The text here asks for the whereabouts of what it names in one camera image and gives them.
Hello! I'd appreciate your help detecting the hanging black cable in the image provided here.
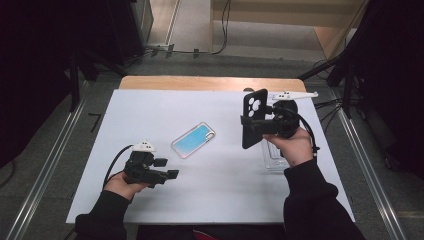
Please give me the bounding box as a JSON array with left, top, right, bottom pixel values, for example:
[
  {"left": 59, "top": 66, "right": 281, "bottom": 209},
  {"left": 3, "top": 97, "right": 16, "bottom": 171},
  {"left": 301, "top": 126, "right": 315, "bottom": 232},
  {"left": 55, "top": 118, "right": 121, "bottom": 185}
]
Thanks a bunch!
[{"left": 191, "top": 0, "right": 233, "bottom": 56}]

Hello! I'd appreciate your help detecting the blue phone case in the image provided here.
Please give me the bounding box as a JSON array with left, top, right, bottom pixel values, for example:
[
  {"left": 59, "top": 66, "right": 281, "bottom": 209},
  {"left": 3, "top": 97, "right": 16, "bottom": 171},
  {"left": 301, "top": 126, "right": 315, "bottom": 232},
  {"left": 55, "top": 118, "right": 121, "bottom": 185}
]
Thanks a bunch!
[{"left": 170, "top": 121, "right": 217, "bottom": 160}]

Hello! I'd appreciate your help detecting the left hand-held gripper cable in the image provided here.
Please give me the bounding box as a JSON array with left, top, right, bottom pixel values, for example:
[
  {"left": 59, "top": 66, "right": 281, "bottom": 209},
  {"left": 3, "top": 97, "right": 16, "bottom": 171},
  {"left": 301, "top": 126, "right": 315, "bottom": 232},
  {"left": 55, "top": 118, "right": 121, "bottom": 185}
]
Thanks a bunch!
[{"left": 102, "top": 144, "right": 135, "bottom": 188}]

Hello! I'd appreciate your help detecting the metal floor rail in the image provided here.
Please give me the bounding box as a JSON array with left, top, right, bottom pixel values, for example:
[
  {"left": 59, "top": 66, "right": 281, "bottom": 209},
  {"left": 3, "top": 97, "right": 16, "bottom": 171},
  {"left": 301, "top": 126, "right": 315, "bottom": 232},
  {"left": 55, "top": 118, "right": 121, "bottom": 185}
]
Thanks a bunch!
[
  {"left": 5, "top": 79, "right": 89, "bottom": 240},
  {"left": 328, "top": 87, "right": 408, "bottom": 240}
]

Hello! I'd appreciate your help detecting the person's right hand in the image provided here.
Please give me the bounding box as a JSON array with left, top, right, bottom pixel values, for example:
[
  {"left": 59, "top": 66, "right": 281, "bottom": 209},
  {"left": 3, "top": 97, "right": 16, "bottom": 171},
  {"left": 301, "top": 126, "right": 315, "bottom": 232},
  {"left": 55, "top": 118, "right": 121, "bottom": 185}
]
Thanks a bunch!
[{"left": 262, "top": 126, "right": 316, "bottom": 168}]

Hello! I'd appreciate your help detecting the grey cabinet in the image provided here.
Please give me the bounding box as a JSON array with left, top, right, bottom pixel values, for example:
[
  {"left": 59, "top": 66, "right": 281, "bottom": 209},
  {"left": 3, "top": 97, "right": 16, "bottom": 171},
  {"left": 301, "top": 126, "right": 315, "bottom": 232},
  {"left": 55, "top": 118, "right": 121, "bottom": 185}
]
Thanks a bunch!
[{"left": 129, "top": 0, "right": 155, "bottom": 51}]

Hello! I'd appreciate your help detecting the right hand-held gripper cable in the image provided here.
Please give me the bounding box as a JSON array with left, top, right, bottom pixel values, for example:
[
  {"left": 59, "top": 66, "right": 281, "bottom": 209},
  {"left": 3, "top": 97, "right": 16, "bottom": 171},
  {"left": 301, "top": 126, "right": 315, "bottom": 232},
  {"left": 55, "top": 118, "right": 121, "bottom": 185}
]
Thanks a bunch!
[{"left": 281, "top": 106, "right": 322, "bottom": 155}]

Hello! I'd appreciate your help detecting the white table board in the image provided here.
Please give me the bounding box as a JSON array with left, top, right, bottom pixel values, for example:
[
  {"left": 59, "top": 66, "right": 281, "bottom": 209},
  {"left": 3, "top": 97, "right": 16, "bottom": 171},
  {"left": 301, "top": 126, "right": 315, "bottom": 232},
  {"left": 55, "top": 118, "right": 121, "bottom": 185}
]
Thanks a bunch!
[{"left": 65, "top": 88, "right": 356, "bottom": 225}]

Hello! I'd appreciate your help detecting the wooden table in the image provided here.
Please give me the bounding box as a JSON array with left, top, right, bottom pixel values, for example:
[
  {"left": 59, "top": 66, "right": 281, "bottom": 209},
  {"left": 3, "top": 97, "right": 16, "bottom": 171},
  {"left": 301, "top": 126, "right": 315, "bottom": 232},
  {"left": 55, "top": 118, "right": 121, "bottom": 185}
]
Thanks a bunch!
[{"left": 118, "top": 75, "right": 307, "bottom": 94}]

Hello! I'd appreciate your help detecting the black curtain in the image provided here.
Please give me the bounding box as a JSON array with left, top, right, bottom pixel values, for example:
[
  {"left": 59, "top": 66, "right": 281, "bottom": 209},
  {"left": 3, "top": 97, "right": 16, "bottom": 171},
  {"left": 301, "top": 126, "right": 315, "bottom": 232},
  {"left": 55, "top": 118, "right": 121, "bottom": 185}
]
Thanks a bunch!
[
  {"left": 339, "top": 0, "right": 424, "bottom": 181},
  {"left": 0, "top": 0, "right": 148, "bottom": 169}
]

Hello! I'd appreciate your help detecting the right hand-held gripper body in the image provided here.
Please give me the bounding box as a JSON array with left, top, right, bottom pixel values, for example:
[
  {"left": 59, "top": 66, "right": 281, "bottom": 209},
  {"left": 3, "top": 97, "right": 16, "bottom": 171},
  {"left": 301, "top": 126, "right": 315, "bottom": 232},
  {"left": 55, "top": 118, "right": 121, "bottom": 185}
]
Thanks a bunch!
[{"left": 263, "top": 89, "right": 320, "bottom": 140}]

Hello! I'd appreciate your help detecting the black metal stand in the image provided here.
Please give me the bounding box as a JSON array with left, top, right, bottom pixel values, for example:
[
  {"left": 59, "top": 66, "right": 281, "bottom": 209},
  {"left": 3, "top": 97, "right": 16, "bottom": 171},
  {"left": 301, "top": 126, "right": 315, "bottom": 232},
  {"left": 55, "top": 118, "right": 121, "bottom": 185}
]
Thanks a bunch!
[
  {"left": 66, "top": 46, "right": 128, "bottom": 113},
  {"left": 297, "top": 49, "right": 356, "bottom": 120}
]

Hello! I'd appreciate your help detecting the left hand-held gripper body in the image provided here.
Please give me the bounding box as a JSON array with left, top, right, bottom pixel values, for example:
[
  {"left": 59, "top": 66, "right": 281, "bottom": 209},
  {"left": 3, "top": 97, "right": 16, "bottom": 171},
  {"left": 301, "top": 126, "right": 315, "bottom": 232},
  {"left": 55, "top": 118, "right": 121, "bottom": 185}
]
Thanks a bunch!
[{"left": 123, "top": 140, "right": 168, "bottom": 188}]

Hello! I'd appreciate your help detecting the light wooden furniture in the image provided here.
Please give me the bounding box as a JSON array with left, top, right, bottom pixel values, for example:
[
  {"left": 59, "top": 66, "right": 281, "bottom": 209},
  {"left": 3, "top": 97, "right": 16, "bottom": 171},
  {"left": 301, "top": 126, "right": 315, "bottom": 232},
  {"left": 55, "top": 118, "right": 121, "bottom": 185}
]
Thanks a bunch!
[{"left": 209, "top": 0, "right": 369, "bottom": 62}]

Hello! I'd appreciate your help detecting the person's left hand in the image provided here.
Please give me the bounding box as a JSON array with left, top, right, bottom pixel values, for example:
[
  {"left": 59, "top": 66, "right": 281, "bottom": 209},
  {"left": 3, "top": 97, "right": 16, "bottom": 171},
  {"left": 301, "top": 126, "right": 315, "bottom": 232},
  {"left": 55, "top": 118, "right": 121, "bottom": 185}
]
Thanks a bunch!
[{"left": 103, "top": 171, "right": 152, "bottom": 202}]

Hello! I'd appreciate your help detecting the bundle of black floor cables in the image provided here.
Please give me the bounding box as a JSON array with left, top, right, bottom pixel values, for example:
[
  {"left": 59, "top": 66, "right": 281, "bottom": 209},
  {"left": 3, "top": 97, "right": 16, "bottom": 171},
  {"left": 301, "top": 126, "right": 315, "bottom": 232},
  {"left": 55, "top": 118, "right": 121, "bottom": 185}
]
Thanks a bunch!
[{"left": 313, "top": 94, "right": 346, "bottom": 135}]

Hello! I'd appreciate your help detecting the black phone case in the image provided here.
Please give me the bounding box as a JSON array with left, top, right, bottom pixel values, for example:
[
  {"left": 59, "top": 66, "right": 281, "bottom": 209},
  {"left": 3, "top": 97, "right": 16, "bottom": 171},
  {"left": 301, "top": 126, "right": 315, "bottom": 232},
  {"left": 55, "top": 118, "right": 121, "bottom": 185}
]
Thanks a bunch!
[{"left": 240, "top": 87, "right": 270, "bottom": 150}]

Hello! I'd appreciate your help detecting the hand-held gripper cable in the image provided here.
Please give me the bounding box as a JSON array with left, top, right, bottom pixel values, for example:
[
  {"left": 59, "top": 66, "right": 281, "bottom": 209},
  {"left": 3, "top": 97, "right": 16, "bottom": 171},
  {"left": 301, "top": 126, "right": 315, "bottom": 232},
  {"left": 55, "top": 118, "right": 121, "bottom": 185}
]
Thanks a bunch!
[
  {"left": 102, "top": 144, "right": 135, "bottom": 188},
  {"left": 281, "top": 106, "right": 322, "bottom": 155}
]

